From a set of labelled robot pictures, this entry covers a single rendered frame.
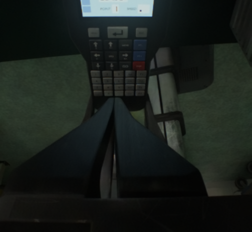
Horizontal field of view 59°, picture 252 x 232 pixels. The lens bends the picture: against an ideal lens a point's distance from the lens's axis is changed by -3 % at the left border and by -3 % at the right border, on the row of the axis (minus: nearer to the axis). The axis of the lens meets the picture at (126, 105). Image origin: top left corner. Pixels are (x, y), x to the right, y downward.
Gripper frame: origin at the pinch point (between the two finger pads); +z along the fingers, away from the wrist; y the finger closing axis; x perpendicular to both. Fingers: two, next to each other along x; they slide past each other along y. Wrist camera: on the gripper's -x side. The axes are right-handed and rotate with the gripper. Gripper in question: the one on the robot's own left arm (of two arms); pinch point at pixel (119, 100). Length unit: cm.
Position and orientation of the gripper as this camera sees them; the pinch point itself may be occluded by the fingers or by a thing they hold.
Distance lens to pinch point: 29.5
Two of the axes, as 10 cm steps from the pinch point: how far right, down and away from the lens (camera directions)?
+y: -10.0, 0.0, -0.1
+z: -0.1, -9.9, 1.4
